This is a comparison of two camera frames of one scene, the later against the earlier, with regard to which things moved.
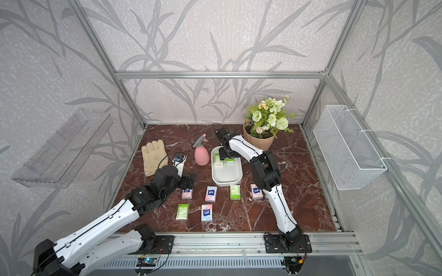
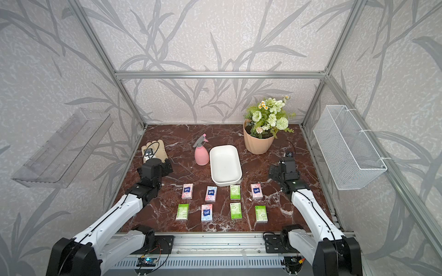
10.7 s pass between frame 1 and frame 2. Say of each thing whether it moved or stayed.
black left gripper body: moved
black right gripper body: moved
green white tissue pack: stayed
